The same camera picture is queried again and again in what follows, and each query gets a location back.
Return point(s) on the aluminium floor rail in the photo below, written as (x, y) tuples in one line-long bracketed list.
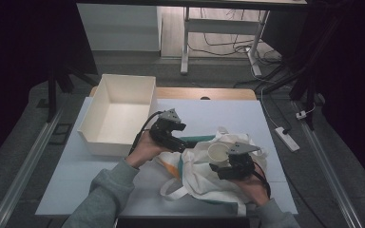
[(25, 171), (329, 171)]

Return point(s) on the black stand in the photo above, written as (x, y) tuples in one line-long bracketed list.
[(52, 95)]

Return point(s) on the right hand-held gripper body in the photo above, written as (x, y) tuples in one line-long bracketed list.
[(242, 164)]

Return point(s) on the white plastic bin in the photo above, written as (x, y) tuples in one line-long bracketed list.
[(117, 85)]

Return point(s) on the metal stand frame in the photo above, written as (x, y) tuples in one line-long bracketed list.
[(234, 47)]

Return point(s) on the small white plug adapter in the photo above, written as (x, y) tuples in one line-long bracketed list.
[(301, 115)]

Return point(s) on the desk with white frame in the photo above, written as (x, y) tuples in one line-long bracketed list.
[(218, 27)]

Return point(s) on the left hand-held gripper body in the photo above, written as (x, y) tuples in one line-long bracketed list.
[(160, 131)]

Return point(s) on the white cabinet panel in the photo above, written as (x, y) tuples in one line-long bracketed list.
[(120, 28)]

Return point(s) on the person's right hand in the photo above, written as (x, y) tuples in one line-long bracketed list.
[(255, 188)]

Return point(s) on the white power strip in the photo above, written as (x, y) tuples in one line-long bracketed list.
[(287, 139)]

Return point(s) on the person's left hand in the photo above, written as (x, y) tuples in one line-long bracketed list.
[(144, 150)]

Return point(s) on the white cup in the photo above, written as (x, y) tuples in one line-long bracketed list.
[(218, 155)]

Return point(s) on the white tote bag coloured shapes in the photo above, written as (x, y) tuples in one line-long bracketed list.
[(199, 183)]

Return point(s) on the wooden table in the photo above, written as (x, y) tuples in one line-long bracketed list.
[(202, 94)]

